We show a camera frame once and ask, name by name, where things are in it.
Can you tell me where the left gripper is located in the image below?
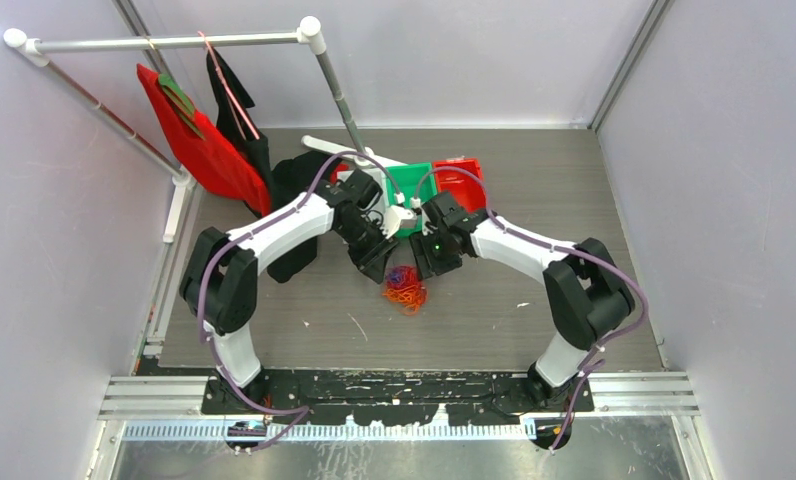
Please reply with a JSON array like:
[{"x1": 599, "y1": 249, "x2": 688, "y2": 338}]
[{"x1": 336, "y1": 216, "x2": 400, "y2": 283}]

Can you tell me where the red string cable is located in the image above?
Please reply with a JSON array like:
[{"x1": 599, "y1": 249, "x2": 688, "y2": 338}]
[{"x1": 383, "y1": 266, "x2": 428, "y2": 313}]

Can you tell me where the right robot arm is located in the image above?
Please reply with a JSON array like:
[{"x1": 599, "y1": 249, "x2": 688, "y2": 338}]
[{"x1": 409, "y1": 192, "x2": 636, "y2": 411}]

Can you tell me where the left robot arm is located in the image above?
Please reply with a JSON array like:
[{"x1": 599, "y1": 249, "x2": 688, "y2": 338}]
[{"x1": 179, "y1": 172, "x2": 415, "y2": 413}]

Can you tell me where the red plastic bin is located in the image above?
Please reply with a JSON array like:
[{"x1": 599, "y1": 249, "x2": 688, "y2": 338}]
[{"x1": 432, "y1": 157, "x2": 486, "y2": 212}]

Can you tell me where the green plastic bin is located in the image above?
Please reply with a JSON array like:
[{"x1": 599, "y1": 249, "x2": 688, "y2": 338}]
[{"x1": 385, "y1": 163, "x2": 439, "y2": 239}]

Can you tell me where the black cloth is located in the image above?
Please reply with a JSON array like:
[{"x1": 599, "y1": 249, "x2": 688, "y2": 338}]
[{"x1": 205, "y1": 50, "x2": 344, "y2": 285}]

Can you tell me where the red cloth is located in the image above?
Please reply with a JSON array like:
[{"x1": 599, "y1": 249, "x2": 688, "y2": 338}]
[{"x1": 136, "y1": 64, "x2": 272, "y2": 214}]

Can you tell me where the pink hanger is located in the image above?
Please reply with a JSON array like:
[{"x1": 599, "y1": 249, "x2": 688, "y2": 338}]
[{"x1": 198, "y1": 31, "x2": 260, "y2": 140}]

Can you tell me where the metal clothes rack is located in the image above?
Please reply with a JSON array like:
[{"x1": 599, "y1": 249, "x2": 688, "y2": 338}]
[{"x1": 3, "y1": 15, "x2": 406, "y2": 245}]

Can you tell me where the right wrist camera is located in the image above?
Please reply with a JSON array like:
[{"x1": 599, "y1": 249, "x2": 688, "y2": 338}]
[{"x1": 410, "y1": 197, "x2": 438, "y2": 236}]

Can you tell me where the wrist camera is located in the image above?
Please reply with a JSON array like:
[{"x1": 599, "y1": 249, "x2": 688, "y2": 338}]
[
  {"x1": 410, "y1": 197, "x2": 438, "y2": 236},
  {"x1": 381, "y1": 205, "x2": 418, "y2": 238}
]

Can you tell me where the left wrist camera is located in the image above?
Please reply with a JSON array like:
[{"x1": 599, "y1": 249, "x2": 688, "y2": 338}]
[{"x1": 381, "y1": 205, "x2": 418, "y2": 238}]

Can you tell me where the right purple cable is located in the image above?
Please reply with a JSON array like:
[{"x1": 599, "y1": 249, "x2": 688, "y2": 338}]
[{"x1": 412, "y1": 165, "x2": 650, "y2": 453}]

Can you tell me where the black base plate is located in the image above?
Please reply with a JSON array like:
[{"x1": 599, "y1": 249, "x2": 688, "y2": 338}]
[{"x1": 201, "y1": 369, "x2": 595, "y2": 428}]

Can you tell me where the aluminium rail frame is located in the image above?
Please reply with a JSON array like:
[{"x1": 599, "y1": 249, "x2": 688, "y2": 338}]
[{"x1": 99, "y1": 370, "x2": 699, "y2": 450}]

